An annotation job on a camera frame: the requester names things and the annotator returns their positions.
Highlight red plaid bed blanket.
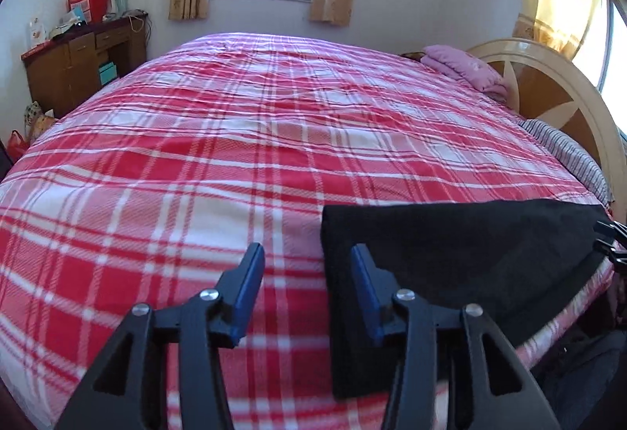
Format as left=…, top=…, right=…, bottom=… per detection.
left=0, top=32, right=613, bottom=430

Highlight wooden desk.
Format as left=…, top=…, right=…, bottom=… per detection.
left=20, top=11, right=149, bottom=120

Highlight colourful patterned bag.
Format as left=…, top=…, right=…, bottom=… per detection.
left=24, top=102, right=57, bottom=142

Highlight dark backpack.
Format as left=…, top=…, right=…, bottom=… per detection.
left=534, top=327, right=627, bottom=430

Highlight red plastic bag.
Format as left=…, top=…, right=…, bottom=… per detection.
left=6, top=130, right=31, bottom=162

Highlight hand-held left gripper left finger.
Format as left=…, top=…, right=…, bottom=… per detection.
left=54, top=242, right=266, bottom=430

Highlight cream and wood headboard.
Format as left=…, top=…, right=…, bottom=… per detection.
left=465, top=38, right=627, bottom=215

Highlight black pants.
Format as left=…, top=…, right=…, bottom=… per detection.
left=321, top=198, right=613, bottom=399

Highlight striped pillow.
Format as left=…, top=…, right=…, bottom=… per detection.
left=519, top=119, right=613, bottom=206

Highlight pink folded quilt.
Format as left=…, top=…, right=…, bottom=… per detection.
left=420, top=45, right=510, bottom=105

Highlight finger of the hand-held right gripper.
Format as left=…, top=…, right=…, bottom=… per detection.
left=594, top=219, right=627, bottom=238
left=593, top=238, right=627, bottom=276

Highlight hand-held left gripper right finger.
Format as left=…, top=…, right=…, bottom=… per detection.
left=350, top=244, right=562, bottom=430

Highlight large side window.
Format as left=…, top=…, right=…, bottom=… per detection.
left=573, top=0, right=627, bottom=117

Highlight red gift bag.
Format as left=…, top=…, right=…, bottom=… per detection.
left=67, top=0, right=109, bottom=24

